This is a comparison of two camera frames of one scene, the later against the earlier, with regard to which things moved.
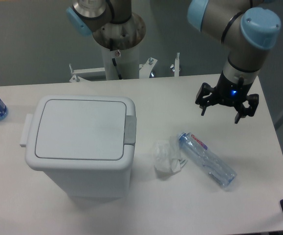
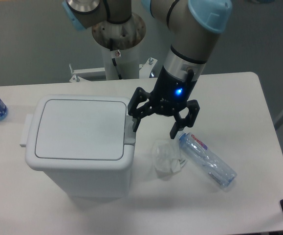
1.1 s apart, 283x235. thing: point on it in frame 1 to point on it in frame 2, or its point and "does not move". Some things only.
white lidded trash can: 86,143 does not move
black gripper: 228,92 to 170,93
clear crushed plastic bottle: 219,173 does not move
